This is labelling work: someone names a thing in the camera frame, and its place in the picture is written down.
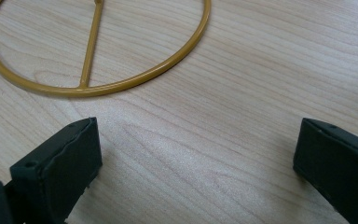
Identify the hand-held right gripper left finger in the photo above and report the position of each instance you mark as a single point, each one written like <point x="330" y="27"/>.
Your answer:
<point x="59" y="165"/>

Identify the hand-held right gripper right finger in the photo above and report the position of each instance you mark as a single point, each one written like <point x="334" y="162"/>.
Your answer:
<point x="338" y="165"/>

